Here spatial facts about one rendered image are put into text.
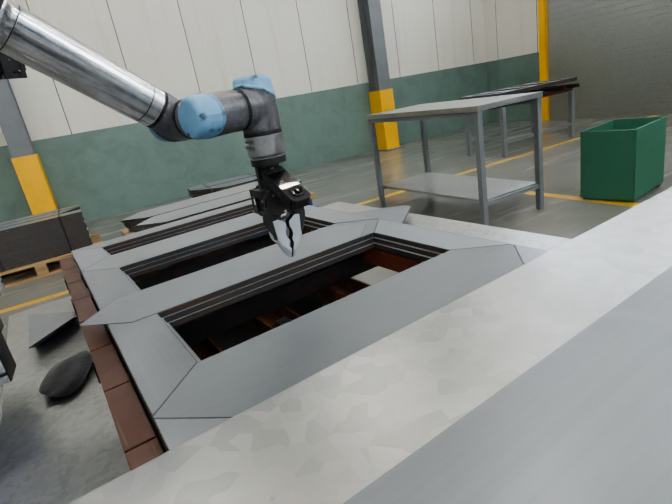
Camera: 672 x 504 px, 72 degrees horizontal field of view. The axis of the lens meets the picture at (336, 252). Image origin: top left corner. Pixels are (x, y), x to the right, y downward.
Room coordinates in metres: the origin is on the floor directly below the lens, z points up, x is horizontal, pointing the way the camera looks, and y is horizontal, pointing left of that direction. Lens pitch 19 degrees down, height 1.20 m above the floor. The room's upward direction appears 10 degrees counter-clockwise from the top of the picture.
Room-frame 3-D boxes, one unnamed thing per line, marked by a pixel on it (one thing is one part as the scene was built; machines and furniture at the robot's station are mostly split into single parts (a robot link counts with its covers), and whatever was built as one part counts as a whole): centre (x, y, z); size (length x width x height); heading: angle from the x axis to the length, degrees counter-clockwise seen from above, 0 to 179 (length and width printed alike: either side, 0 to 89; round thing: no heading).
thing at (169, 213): (2.09, 0.49, 0.82); 0.80 x 0.40 x 0.06; 121
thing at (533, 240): (1.46, -0.25, 0.73); 1.20 x 0.26 x 0.03; 31
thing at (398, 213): (1.59, -0.17, 0.77); 0.45 x 0.20 x 0.04; 31
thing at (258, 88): (0.95, 0.10, 1.21); 0.09 x 0.08 x 0.11; 137
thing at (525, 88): (6.93, -3.01, 0.42); 1.66 x 0.84 x 0.85; 116
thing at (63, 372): (0.98, 0.67, 0.69); 0.20 x 0.10 x 0.03; 12
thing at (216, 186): (5.83, 1.12, 0.20); 1.20 x 0.80 x 0.41; 112
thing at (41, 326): (1.31, 0.88, 0.70); 0.39 x 0.12 x 0.04; 31
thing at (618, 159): (3.83, -2.50, 0.29); 0.61 x 0.46 x 0.57; 125
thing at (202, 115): (0.89, 0.18, 1.21); 0.11 x 0.11 x 0.08; 47
